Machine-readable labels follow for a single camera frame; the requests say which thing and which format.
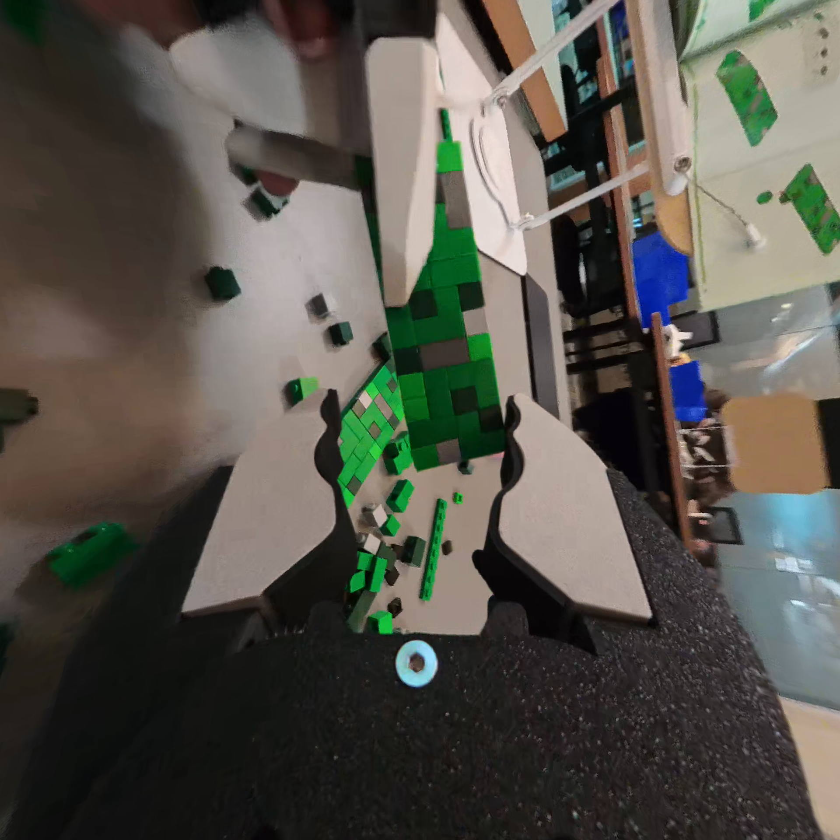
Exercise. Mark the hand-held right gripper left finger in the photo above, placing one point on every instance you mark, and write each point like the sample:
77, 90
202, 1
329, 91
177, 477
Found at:
269, 518

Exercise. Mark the green mosaic tile panel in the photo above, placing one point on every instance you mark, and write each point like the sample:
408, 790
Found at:
364, 433

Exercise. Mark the blue storage bin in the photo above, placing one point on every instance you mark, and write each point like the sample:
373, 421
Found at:
688, 387
659, 275

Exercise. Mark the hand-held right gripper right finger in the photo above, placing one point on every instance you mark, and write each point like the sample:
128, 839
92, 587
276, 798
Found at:
571, 525

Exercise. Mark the brick instruction booklet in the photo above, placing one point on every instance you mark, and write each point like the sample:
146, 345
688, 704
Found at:
735, 262

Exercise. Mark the grey wood-edged desk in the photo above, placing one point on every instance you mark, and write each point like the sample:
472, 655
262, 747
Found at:
525, 52

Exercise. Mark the person's left hand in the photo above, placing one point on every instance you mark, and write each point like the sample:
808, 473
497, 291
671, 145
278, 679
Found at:
308, 29

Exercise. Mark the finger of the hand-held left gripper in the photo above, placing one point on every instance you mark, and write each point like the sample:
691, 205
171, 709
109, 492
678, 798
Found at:
403, 164
289, 157

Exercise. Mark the scattered small green bricks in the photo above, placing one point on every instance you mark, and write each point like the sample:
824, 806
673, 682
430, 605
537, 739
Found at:
223, 283

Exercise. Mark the large green brick plate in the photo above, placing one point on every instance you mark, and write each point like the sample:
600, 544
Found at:
446, 367

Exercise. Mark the black desk strip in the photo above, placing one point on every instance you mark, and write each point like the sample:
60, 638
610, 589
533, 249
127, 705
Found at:
541, 341

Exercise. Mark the white book stand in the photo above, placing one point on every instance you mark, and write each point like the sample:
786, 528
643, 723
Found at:
499, 197

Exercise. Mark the long green brick plate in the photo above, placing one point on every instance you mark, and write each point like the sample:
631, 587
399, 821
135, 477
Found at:
433, 551

